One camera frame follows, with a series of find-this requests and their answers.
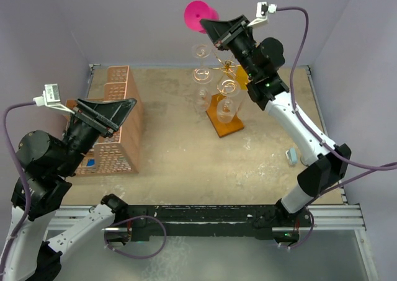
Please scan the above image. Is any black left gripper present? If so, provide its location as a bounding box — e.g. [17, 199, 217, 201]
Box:
[58, 96, 137, 174]

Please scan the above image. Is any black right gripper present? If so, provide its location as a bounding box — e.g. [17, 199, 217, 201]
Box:
[200, 16, 259, 79]

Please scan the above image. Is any magenta plastic goblet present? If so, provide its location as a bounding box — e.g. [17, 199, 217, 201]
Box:
[184, 0, 219, 33]

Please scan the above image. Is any yellow plastic goblet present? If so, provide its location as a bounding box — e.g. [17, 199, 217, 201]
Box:
[234, 65, 249, 91]

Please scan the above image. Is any clear wine glass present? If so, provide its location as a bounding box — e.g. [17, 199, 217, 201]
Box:
[192, 66, 213, 112]
[216, 79, 241, 123]

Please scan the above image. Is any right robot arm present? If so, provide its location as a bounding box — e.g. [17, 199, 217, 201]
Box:
[200, 16, 351, 226]

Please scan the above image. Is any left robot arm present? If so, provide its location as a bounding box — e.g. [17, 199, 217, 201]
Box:
[1, 99, 136, 280]

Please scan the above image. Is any wooden rack base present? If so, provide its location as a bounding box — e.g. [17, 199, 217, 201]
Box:
[206, 94, 244, 138]

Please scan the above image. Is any peach plastic basket organizer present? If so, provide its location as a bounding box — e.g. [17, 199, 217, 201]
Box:
[63, 65, 145, 177]

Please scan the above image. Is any small light blue box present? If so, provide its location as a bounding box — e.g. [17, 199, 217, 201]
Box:
[285, 148, 298, 166]

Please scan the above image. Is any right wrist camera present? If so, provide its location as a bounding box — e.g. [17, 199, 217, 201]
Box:
[248, 1, 277, 27]

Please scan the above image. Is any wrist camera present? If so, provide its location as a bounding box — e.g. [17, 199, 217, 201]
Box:
[33, 84, 74, 115]
[248, 1, 277, 27]

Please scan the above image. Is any gold wire wine glass rack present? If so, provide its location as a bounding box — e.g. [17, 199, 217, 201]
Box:
[204, 46, 240, 80]

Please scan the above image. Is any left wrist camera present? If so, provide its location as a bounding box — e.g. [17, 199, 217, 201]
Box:
[33, 84, 74, 115]

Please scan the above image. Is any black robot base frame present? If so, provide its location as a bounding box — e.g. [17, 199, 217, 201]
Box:
[114, 205, 312, 243]

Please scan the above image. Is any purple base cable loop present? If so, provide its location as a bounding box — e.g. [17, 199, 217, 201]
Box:
[104, 215, 167, 259]

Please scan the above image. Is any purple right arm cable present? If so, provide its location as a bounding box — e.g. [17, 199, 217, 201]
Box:
[275, 6, 397, 207]

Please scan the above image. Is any aluminium rail frame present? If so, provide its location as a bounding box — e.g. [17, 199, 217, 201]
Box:
[58, 205, 378, 280]

